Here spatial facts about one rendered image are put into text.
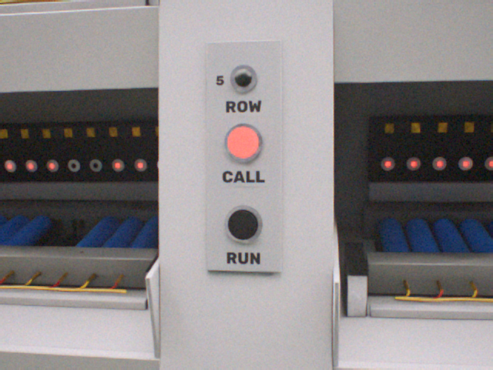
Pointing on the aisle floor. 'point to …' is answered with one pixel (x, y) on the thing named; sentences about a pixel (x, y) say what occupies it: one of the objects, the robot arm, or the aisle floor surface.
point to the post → (193, 193)
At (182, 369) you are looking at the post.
